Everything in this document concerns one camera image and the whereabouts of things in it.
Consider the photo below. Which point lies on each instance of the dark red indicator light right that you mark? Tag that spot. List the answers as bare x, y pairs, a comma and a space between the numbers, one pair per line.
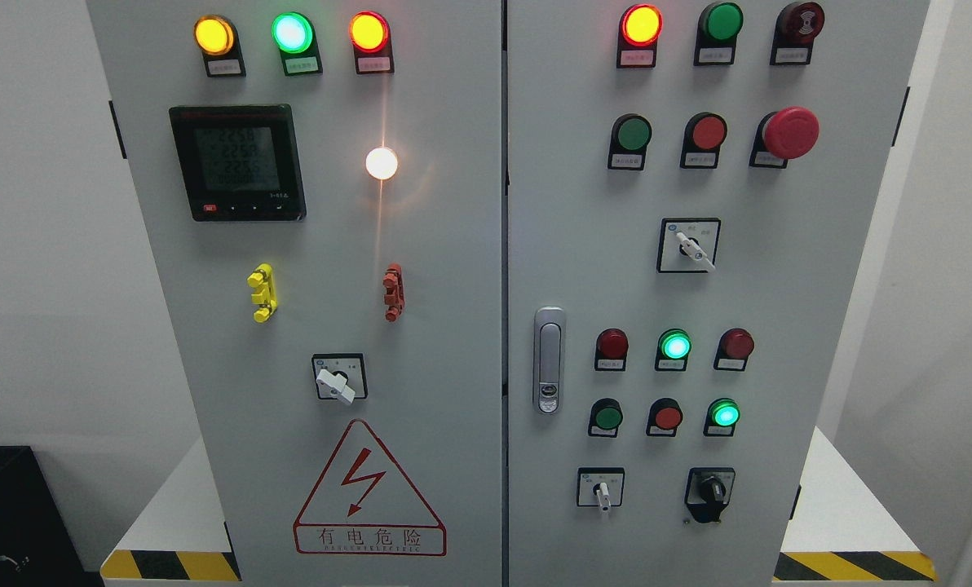
733, 351

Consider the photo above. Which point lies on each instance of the dark green indicator light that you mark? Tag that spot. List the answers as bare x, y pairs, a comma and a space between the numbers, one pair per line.
719, 24

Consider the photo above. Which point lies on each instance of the black box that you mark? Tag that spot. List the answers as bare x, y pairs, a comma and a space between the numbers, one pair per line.
35, 549

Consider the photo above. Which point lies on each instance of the red push button lower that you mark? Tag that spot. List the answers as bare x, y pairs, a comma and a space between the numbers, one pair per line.
665, 417

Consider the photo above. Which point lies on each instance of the lit green indicator light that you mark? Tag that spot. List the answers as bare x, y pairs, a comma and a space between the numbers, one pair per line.
297, 42
673, 348

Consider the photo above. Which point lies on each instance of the red terminal connector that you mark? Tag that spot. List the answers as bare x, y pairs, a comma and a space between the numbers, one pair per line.
394, 299

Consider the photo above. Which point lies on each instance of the dark red buzzer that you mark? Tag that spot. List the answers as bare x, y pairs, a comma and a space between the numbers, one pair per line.
796, 28

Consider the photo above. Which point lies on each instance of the black knob selector switch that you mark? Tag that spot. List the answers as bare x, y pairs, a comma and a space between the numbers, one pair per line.
708, 492

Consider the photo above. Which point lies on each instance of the green push button lower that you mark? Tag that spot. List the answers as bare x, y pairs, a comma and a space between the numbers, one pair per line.
605, 418

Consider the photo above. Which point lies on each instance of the yellow indicator light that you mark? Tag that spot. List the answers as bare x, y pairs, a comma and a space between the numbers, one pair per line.
220, 47

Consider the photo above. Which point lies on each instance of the silver door lock handle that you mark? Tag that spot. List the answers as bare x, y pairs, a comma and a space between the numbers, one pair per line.
549, 326

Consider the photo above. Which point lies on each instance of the yellow terminal connector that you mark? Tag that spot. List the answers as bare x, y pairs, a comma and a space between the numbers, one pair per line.
263, 294

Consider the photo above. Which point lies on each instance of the lit red indicator light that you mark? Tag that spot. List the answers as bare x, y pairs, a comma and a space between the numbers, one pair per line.
639, 30

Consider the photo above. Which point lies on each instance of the red emergency stop button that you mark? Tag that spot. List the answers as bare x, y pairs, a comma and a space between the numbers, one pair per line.
784, 135

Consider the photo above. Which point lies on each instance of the white-handled rotary switch left door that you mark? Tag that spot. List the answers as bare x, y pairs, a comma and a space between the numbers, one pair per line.
340, 377

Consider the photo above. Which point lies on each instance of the orange red-ring indicator light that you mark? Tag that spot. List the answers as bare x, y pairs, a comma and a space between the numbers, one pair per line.
371, 41

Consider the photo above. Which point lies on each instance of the lit green indicator light middle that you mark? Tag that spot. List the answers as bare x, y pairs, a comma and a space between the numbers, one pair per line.
673, 348

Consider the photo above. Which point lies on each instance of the grey electrical cabinet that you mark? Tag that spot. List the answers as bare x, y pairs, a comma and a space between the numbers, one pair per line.
501, 114

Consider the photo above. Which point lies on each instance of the black digital power meter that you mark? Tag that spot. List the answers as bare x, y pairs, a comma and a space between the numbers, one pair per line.
240, 162

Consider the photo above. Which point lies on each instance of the white-handled rotary switch upper right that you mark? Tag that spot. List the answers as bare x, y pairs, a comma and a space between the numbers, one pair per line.
688, 244

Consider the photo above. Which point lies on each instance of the small white-handled selector switch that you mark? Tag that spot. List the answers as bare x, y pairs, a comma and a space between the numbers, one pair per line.
600, 487

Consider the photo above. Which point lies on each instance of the red high voltage warning sticker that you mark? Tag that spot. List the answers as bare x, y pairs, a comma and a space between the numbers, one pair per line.
364, 503

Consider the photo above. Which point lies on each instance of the dark red indicator light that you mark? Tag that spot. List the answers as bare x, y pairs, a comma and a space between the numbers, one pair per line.
733, 351
611, 349

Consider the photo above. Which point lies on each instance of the lit green push button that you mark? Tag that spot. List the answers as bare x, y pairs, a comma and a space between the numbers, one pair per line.
721, 418

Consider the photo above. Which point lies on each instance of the white glowing indicator light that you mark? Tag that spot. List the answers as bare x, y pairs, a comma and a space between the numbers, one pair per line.
381, 163

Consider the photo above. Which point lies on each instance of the red push button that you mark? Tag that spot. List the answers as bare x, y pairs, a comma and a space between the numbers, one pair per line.
665, 417
703, 136

